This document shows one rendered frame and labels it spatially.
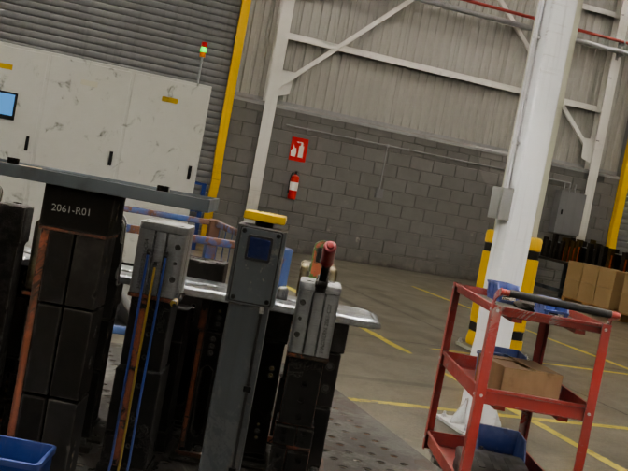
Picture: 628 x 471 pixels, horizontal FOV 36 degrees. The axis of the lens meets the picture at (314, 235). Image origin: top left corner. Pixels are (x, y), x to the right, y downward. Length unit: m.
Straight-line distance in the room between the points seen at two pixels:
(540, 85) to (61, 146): 5.42
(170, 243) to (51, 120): 8.13
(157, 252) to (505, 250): 4.08
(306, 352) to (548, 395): 2.28
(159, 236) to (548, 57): 4.23
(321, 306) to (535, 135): 4.08
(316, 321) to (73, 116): 8.21
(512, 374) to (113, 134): 6.65
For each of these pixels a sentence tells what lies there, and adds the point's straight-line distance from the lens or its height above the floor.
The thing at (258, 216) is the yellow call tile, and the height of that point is 1.15.
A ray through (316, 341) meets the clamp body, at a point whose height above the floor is 0.97.
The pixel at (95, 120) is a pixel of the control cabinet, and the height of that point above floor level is 1.44.
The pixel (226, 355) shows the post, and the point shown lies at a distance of 1.38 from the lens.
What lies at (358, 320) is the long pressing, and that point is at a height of 1.00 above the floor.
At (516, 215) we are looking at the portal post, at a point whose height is 1.25.
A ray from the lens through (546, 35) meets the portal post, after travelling 5.57.
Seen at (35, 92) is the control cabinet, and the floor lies 1.60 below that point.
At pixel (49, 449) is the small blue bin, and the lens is 1.42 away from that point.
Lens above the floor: 1.21
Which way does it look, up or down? 3 degrees down
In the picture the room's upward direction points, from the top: 10 degrees clockwise
